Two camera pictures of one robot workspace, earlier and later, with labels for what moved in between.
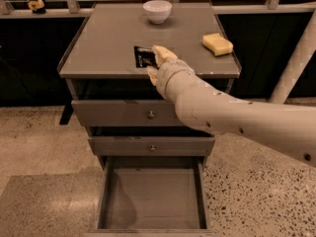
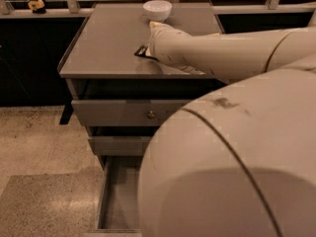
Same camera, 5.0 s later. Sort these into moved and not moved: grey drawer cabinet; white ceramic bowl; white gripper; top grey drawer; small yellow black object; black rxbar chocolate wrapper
Moved: white gripper; black rxbar chocolate wrapper
Not moved: white ceramic bowl; grey drawer cabinet; small yellow black object; top grey drawer
